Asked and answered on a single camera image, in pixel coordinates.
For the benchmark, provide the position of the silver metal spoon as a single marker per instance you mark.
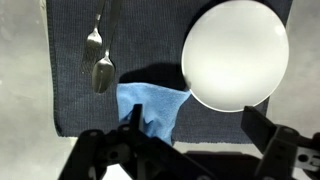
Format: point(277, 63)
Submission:
point(103, 73)

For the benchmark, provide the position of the white round plate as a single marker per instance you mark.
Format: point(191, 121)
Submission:
point(233, 56)

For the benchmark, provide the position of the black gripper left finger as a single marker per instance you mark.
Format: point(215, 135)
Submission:
point(136, 150)

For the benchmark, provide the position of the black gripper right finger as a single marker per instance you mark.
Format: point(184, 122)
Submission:
point(276, 150)

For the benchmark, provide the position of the dark blue woven placemat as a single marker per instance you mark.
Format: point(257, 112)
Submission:
point(150, 40)

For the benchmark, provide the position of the blue microfibre towel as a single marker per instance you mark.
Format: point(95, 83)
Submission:
point(153, 103)

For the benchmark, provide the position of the silver metal fork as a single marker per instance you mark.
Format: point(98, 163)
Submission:
point(94, 40)

